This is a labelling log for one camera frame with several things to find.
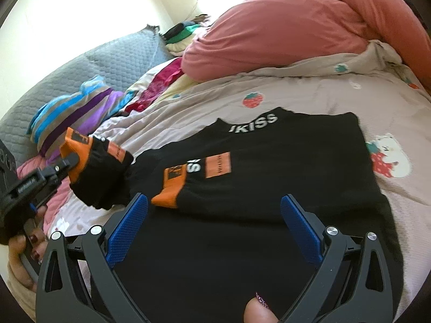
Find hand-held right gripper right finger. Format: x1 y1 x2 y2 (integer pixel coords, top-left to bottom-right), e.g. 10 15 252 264
279 193 409 323

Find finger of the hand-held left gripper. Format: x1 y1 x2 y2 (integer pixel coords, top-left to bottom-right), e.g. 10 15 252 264
29 179 63 216
8 153 79 202

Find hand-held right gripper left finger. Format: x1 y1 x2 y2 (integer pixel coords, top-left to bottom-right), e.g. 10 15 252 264
35 192 159 323

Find black sweater with orange cuffs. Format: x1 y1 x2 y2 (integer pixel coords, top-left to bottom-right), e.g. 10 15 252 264
60 107 405 323

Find green and black clothes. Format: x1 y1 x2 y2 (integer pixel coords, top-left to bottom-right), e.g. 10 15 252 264
162 13 216 58

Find person's left hand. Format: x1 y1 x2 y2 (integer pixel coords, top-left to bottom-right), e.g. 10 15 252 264
7 205 51 292

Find person's right hand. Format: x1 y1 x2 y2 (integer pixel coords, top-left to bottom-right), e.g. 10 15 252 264
243 291 280 323

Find pink cloth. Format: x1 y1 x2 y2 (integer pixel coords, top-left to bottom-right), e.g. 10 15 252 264
17 160 73 229

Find blue purple striped garment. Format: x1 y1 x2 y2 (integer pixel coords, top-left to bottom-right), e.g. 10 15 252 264
30 76 135 162

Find grey quilted pillow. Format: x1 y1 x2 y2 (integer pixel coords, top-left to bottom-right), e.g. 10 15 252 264
0 25 176 169

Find magenta garment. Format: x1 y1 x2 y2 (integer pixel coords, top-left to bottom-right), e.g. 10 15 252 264
126 57 184 113

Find strawberry printed blanket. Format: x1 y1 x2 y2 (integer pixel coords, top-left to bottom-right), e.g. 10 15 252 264
44 40 431 290

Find pale yellow cloth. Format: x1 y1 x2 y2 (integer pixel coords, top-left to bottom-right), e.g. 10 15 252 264
166 72 204 100

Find salmon pink duvet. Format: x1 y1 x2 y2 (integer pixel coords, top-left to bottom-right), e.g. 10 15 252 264
182 0 421 81

